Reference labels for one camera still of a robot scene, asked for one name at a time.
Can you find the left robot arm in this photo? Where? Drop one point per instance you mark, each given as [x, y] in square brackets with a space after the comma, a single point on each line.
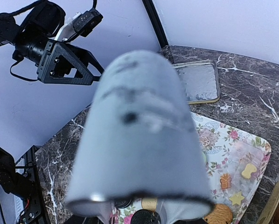
[40, 33]

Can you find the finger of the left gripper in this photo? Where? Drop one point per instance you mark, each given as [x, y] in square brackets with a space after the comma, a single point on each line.
[94, 78]
[71, 65]

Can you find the silver tin lid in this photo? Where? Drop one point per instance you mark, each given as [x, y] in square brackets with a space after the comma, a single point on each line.
[200, 81]

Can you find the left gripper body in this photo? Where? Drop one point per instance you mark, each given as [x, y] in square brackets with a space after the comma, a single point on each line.
[47, 63]

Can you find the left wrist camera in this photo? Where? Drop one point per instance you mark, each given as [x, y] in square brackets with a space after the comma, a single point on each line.
[78, 25]

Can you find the black sandwich cookie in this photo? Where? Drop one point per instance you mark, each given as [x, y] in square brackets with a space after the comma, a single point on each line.
[124, 203]
[145, 217]

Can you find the gold cookie tin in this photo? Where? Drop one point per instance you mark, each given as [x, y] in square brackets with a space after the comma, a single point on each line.
[270, 213]

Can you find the dotted round yellow biscuit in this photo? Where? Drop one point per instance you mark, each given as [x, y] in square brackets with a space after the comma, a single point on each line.
[149, 204]

